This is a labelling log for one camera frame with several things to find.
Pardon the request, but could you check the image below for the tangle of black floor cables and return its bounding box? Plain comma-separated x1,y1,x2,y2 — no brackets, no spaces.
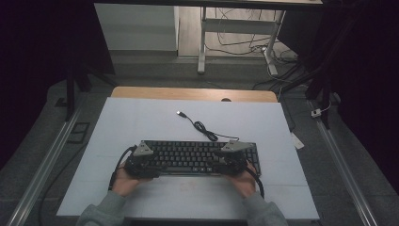
205,8,302,92

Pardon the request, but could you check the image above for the left hand-held gripper black cable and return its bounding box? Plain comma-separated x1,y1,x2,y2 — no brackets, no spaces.
107,144,139,192

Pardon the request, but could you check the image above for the black curtain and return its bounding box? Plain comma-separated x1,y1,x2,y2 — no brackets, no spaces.
279,0,399,189
0,0,116,170

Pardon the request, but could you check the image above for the person's left hand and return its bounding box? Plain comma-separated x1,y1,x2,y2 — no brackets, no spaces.
112,170,149,198

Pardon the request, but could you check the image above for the black keyboard usb cable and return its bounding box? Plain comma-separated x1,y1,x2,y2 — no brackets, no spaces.
176,110,241,143

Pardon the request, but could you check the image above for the person's right hand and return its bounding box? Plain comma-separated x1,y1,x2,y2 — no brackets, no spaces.
227,163,257,200

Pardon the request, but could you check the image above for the right hand-held gripper black cable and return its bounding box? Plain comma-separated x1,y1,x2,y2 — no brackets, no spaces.
244,166,265,200

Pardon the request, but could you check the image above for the white metal desk frame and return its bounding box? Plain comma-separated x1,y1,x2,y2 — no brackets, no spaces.
197,6,287,76

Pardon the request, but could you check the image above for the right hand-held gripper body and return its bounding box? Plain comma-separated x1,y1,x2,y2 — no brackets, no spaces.
215,140,250,175

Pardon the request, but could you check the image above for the aluminium floor rail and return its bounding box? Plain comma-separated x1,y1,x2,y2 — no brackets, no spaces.
309,100,379,226
6,93,83,226

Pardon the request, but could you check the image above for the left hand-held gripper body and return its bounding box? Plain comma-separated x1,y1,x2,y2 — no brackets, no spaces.
124,140,158,179

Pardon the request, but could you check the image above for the black computer keyboard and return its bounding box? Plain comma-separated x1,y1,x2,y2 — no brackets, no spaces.
137,139,262,177

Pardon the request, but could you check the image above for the white cabinet panel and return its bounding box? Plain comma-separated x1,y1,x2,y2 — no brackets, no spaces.
94,3,180,52

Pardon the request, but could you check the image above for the hand-held gripper black cable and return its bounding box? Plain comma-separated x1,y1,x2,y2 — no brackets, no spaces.
244,166,265,200
107,144,139,192

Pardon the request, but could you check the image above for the black metal stand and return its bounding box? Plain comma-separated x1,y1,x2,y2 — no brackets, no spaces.
64,65,92,121
305,78,334,130

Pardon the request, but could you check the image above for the white paper tag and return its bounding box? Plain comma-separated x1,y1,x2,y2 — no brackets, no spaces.
290,131,306,151

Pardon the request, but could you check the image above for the thin black floor cable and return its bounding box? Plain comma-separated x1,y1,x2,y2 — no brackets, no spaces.
38,142,89,226

